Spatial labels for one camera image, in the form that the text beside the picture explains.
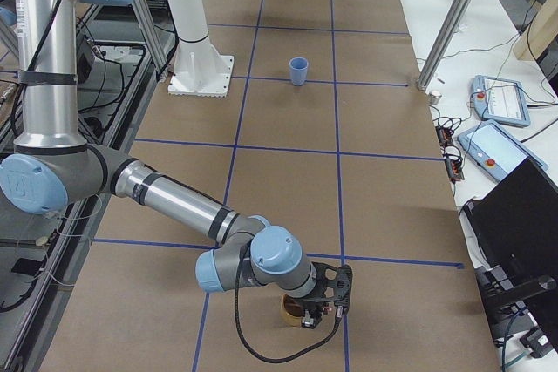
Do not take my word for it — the blue teach pendant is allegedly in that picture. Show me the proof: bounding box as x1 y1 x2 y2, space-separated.
471 75 531 127
458 120 548 181

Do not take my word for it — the aluminium table frame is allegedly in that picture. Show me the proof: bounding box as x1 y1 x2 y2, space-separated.
1 0 174 371

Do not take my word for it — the aluminium frame post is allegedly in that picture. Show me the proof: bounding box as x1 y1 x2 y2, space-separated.
417 0 471 91

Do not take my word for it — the blue teach pendant far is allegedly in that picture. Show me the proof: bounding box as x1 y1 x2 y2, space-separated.
471 75 531 127

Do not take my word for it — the wooden chopstick holder cup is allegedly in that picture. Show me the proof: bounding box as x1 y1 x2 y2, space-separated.
280 294 305 328

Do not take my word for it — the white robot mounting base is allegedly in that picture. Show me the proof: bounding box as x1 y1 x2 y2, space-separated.
167 0 235 98

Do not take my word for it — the light blue plastic cup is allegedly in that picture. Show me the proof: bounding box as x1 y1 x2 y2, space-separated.
289 57 309 86

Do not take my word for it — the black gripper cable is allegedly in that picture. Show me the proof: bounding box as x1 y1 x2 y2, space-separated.
233 240 342 364

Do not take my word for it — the blue teach pendant near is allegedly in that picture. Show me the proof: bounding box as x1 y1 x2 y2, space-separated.
458 120 548 181

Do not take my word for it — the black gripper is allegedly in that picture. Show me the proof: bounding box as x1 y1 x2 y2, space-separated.
300 262 352 329

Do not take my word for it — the black monitor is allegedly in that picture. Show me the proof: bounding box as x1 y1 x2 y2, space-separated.
465 158 557 347

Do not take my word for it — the small silver cylinder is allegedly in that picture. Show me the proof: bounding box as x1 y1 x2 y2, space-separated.
428 90 442 105

